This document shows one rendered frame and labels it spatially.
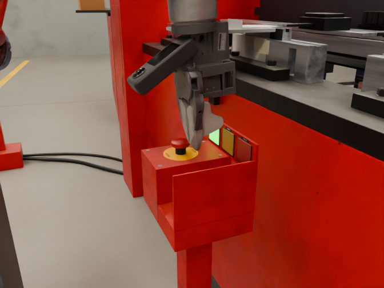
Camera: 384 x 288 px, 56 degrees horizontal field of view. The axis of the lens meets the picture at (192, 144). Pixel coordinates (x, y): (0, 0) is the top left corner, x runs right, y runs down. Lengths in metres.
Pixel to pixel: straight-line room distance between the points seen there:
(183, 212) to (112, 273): 1.06
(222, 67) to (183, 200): 0.23
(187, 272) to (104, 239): 1.08
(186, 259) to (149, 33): 1.34
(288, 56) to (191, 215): 0.55
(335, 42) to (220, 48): 0.71
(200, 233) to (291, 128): 0.32
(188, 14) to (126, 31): 1.33
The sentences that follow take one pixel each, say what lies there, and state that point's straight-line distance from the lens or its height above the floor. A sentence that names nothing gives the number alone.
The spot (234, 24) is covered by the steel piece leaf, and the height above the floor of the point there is 1.01.
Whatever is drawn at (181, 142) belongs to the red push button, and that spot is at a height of 0.81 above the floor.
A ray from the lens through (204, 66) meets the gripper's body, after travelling 0.56.
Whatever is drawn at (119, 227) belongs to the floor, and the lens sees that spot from 1.91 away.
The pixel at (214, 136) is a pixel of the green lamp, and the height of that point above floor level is 0.80.
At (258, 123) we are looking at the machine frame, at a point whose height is 0.78.
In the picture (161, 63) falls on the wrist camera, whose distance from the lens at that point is 0.54.
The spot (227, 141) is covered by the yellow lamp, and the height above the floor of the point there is 0.81.
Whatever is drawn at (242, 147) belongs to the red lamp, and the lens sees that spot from 0.67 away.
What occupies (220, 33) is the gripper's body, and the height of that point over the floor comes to 1.02.
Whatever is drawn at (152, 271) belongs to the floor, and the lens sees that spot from 1.63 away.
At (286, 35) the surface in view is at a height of 0.98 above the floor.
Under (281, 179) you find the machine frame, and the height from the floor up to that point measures 0.68.
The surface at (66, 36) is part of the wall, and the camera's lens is 8.19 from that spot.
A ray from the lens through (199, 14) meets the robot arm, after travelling 0.55.
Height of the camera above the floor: 1.07
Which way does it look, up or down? 22 degrees down
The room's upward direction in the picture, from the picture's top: straight up
